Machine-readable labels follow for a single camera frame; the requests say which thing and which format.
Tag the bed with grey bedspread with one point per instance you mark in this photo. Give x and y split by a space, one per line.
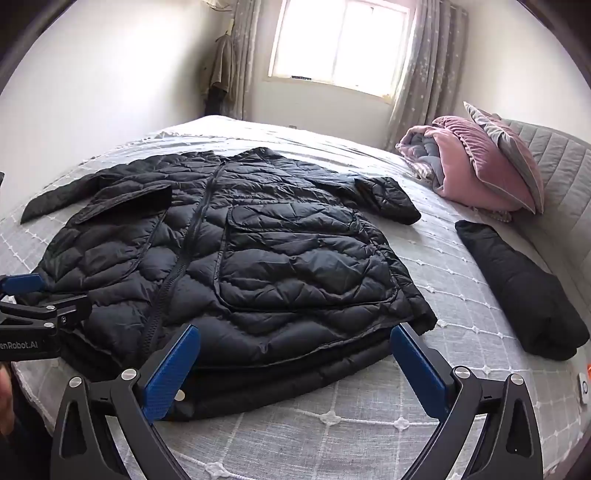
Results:
351 424

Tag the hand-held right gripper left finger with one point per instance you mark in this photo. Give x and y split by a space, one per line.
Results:
168 376

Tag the pink and grey pillow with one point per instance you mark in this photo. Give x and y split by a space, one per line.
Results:
517 157

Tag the small white device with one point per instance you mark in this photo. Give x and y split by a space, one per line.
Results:
585 383

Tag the grey patterned curtain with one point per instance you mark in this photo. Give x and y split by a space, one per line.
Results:
247 60
429 69

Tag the hanging clothes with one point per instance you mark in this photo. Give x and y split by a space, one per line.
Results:
221 69

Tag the pink folded quilt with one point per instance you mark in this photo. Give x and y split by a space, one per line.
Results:
461 161

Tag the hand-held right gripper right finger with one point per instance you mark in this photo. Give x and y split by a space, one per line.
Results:
415 369

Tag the round grey rug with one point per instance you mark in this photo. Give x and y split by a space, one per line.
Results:
565 184

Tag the bright window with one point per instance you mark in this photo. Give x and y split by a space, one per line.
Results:
341 41

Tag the black puffer jacket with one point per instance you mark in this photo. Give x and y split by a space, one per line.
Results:
258 258

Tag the folded black garment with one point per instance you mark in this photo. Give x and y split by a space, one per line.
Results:
517 286

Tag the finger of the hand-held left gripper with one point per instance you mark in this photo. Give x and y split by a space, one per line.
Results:
55 311
23 282

